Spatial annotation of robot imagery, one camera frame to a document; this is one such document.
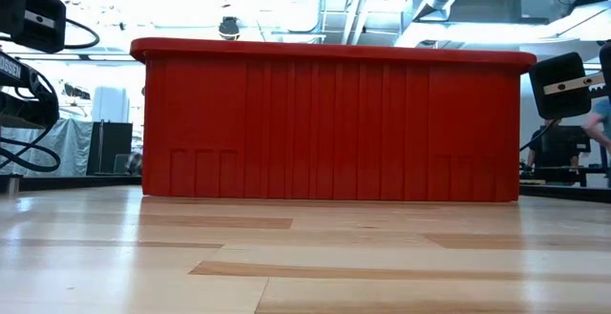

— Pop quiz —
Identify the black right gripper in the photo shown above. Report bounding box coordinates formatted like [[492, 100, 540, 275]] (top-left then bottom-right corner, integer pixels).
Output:
[[528, 41, 611, 120]]

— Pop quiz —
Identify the black cabinet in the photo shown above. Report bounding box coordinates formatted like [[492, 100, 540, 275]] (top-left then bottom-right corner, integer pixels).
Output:
[[87, 121, 134, 177]]

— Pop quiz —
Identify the black computer monitor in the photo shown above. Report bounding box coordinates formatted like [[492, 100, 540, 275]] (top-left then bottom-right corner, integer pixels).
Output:
[[538, 125, 592, 154]]

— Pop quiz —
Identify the person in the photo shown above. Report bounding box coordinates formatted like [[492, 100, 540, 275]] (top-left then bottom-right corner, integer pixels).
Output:
[[580, 97, 611, 153], [522, 131, 548, 172]]

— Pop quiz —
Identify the white cabinet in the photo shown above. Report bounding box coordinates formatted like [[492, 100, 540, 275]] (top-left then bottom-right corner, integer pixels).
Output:
[[92, 86, 131, 124]]

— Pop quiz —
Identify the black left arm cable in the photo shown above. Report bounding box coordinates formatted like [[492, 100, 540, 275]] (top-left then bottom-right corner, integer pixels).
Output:
[[61, 17, 101, 51]]

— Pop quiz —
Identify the black office desk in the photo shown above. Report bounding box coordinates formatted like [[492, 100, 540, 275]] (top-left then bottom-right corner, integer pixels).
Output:
[[518, 164, 611, 187]]

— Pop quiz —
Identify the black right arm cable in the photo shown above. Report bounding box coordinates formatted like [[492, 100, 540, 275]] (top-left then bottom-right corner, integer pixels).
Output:
[[518, 117, 560, 154]]

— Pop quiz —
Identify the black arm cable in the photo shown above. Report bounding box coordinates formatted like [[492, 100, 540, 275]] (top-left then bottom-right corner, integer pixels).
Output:
[[518, 117, 560, 154], [61, 17, 101, 51]]

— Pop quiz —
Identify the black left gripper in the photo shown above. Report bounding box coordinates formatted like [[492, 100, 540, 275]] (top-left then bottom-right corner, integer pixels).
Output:
[[0, 0, 68, 55]]

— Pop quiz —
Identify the red plastic bin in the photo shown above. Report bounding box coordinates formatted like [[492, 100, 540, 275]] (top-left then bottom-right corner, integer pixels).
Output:
[[129, 36, 538, 203]]

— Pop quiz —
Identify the black dome ceiling lamp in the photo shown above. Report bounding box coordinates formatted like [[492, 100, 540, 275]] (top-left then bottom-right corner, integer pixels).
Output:
[[218, 15, 241, 41]]

